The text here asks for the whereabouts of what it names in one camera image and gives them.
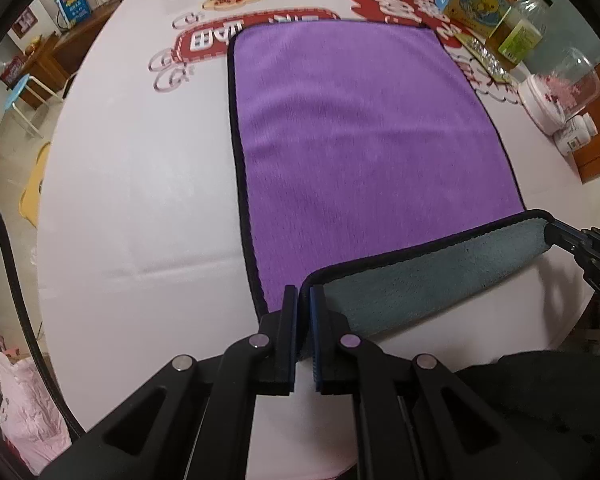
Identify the wooden tv cabinet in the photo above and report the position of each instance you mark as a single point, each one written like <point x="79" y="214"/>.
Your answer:
<point x="58" y="57"/>

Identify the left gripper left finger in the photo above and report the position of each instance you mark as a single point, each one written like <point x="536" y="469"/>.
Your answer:
<point x="278" y="368"/>

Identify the yellow liquid glass bottle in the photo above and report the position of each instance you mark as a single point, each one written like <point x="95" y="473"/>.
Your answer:
<point x="520" y="30"/>

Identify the yellow square stool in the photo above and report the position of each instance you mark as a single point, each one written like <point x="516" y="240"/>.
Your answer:
<point x="29" y="202"/>

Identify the purple and grey towel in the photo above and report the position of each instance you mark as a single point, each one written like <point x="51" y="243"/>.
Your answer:
<point x="366" y="164"/>

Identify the pink candy clear jar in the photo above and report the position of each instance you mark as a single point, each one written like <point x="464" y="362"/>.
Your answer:
<point x="560" y="92"/>

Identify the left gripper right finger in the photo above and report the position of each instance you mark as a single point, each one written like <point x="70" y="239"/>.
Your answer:
<point x="331" y="368"/>

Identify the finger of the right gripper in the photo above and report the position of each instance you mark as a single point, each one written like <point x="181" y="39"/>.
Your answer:
<point x="562" y="235"/>

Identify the blue poster board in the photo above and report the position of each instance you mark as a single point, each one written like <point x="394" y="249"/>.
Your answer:
<point x="73" y="12"/>

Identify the pink plastic bag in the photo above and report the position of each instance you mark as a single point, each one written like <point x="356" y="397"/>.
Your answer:
<point x="29" y="419"/>

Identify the gold foil tray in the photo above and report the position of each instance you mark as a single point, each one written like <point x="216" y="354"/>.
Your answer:
<point x="486" y="59"/>

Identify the small white pill bottle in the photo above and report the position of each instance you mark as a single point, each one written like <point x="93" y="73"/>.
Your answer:
<point x="578" y="131"/>

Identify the red gift box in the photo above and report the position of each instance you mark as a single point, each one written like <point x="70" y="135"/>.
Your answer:
<point x="10" y="71"/>

